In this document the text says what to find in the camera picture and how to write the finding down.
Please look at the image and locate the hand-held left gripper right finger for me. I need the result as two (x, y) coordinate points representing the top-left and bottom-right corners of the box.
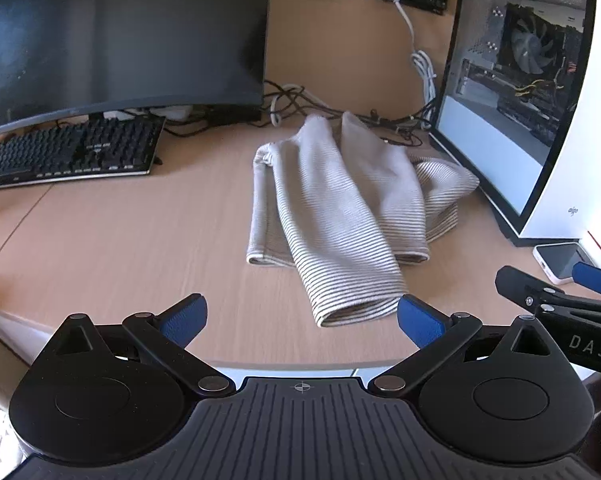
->
(369, 294), (556, 399)

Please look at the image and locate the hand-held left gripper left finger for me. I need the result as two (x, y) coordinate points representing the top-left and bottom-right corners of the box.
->
(55, 294), (234, 397)

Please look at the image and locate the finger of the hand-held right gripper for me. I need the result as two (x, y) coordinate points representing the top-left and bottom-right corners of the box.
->
(571, 261), (601, 304)
(495, 266), (601, 318)

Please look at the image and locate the striped knit garment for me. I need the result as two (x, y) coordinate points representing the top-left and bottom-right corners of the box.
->
(245, 110), (481, 329)

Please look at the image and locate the white cased phone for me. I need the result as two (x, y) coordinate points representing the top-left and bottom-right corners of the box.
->
(533, 242), (593, 286)

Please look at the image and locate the white computer case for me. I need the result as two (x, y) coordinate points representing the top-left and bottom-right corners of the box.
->
(427, 0), (601, 248)

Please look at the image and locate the black keyboard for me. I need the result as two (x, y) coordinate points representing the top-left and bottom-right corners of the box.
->
(0, 116), (167, 192)

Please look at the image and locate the black monitor stand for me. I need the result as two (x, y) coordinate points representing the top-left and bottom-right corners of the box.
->
(193, 105), (262, 125)

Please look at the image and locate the black computer monitor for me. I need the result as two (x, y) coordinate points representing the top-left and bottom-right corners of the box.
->
(0, 0), (274, 141)

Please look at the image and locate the grey white cable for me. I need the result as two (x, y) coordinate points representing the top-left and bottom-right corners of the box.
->
(271, 83), (331, 127)

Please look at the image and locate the white plug cable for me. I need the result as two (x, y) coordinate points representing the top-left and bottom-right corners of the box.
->
(377, 0), (438, 111)

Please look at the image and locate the black cable bundle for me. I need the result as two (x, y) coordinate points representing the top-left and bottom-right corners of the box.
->
(263, 79), (436, 147)

